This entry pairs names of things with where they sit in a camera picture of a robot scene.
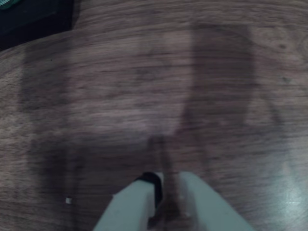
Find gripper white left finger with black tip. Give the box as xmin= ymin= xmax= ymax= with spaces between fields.
xmin=92 ymin=171 xmax=165 ymax=231

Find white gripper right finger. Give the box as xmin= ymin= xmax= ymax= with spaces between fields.
xmin=179 ymin=171 xmax=256 ymax=231

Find green pill bottle white label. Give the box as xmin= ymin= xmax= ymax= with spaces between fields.
xmin=0 ymin=0 xmax=22 ymax=11

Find black open cardboard box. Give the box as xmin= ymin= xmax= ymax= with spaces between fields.
xmin=0 ymin=0 xmax=75 ymax=51

